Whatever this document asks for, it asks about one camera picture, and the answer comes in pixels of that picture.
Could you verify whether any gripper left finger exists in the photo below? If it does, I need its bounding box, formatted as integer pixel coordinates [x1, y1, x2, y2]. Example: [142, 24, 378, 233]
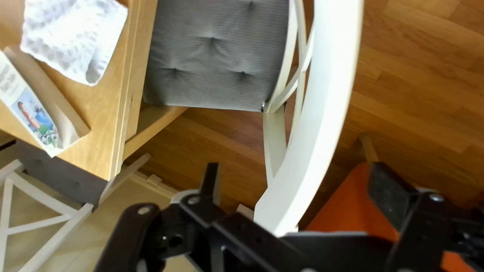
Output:
[95, 162, 314, 272]

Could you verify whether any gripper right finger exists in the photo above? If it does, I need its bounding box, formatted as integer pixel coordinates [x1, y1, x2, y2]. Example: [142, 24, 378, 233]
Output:
[368, 162, 484, 272]

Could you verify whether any white wooden chair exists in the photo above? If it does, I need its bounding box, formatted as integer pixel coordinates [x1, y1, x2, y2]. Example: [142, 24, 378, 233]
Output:
[253, 0, 364, 238]
[0, 153, 152, 272]

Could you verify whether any wooden table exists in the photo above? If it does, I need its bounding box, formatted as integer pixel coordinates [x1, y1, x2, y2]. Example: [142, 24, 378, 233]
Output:
[0, 0, 189, 182]

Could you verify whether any dark grey seat cushion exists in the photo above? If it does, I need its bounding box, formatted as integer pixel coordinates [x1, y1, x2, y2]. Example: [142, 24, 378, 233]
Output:
[15, 139, 109, 207]

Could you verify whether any grey tufted seat cushion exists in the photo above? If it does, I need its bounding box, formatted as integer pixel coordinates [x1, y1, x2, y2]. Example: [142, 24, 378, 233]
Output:
[143, 0, 290, 113]

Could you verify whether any brown paper envelope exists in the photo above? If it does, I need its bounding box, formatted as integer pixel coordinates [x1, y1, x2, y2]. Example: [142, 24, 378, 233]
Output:
[3, 45, 92, 150]

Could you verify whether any booklet with picture cover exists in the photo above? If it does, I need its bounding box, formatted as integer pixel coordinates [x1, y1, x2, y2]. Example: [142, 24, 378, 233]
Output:
[0, 50, 63, 158]

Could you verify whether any white patterned cloth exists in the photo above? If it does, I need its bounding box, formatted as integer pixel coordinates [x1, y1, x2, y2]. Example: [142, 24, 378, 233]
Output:
[20, 0, 129, 87]

